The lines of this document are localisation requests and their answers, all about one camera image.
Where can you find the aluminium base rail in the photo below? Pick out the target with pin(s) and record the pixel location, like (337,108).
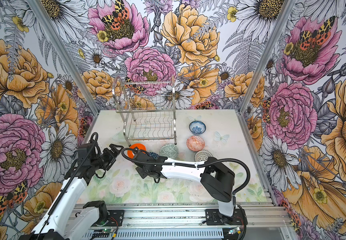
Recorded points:
(257,221)

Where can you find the blue floral white bowl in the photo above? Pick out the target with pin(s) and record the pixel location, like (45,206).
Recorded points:
(197,127)

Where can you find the plain orange bowl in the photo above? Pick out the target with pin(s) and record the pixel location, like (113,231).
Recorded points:
(136,146)

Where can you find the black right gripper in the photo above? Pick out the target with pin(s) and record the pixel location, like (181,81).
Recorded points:
(141,172)

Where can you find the grey dotted white bowl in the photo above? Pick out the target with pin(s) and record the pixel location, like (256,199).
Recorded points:
(202,156)

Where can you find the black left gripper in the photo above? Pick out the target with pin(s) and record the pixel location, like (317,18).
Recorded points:
(112,157)

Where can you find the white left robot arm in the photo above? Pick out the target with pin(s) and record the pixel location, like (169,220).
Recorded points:
(53,225)

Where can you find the aluminium left corner post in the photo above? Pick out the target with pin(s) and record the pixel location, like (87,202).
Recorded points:
(47,25)

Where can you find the chrome wire dish rack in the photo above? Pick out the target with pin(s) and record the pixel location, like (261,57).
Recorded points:
(143,119)

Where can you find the aluminium right corner post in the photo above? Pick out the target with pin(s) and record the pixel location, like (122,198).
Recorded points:
(272,40)

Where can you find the aluminium corner post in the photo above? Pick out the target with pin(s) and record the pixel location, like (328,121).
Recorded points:
(272,40)
(47,25)

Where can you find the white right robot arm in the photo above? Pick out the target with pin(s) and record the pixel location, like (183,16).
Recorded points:
(217,179)

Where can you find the dark blue lattice bowl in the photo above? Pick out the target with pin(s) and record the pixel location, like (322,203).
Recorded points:
(154,155)

